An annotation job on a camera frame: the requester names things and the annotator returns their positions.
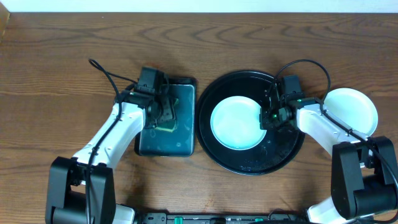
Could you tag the pale green plate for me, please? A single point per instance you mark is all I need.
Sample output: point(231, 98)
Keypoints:
point(235, 123)

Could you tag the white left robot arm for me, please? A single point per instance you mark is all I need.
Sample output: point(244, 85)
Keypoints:
point(81, 188)

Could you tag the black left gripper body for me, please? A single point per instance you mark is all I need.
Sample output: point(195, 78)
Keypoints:
point(168, 109)

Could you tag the round black tray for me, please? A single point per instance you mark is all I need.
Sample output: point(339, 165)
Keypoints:
point(278, 147)

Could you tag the white plate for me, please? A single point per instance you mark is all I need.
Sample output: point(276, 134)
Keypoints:
point(354, 108)

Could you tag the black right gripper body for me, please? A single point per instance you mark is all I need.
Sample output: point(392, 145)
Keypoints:
point(272, 119)

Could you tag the green yellow sponge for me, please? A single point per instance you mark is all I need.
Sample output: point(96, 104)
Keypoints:
point(166, 124)

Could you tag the black rectangular water tray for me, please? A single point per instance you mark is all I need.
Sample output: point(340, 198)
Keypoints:
point(180, 140)

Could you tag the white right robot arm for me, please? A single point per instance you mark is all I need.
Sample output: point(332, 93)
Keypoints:
point(364, 169)

